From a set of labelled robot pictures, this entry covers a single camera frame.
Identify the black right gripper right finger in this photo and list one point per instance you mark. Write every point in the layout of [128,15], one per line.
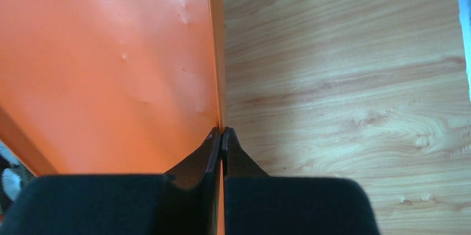
[257,203]

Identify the orange compartment cookie box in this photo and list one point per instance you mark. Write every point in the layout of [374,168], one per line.
[14,177]

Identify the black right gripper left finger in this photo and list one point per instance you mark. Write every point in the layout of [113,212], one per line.
[184,200]

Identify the orange box lid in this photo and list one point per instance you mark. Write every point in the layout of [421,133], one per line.
[110,86]

